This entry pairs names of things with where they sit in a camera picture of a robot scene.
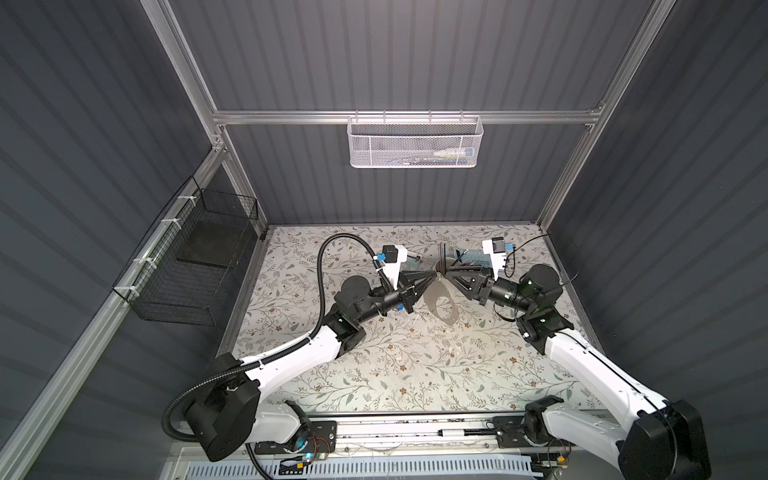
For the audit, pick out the glue tube in basket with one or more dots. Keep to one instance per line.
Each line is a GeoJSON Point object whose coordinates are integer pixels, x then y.
{"type": "Point", "coordinates": [451, 155]}

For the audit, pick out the light blue stapler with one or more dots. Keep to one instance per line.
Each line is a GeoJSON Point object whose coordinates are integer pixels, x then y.
{"type": "Point", "coordinates": [414, 261]}

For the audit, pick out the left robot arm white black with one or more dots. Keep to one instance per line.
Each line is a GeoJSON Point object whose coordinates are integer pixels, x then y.
{"type": "Point", "coordinates": [231, 410]}

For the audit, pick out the white wire mesh basket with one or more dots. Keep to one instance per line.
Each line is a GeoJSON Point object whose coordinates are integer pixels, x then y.
{"type": "Point", "coordinates": [383, 143]}

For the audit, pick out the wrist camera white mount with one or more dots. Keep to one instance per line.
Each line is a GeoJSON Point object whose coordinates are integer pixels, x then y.
{"type": "Point", "coordinates": [389, 262]}
{"type": "Point", "coordinates": [498, 251]}

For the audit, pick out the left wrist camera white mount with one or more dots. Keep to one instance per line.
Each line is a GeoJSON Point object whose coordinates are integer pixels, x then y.
{"type": "Point", "coordinates": [389, 262]}

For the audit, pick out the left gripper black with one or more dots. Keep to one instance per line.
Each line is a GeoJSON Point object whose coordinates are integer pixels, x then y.
{"type": "Point", "coordinates": [409, 292]}

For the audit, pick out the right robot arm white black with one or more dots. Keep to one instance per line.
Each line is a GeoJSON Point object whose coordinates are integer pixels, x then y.
{"type": "Point", "coordinates": [650, 436]}

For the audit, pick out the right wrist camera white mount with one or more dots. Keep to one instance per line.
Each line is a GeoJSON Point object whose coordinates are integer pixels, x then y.
{"type": "Point", "coordinates": [498, 251]}

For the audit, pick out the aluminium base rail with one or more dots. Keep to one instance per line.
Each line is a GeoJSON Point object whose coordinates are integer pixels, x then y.
{"type": "Point", "coordinates": [414, 435]}

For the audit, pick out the black wire basket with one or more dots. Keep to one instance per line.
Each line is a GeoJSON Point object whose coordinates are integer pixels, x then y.
{"type": "Point", "coordinates": [196, 261]}

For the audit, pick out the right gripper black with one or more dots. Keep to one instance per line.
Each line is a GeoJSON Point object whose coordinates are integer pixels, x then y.
{"type": "Point", "coordinates": [480, 286]}

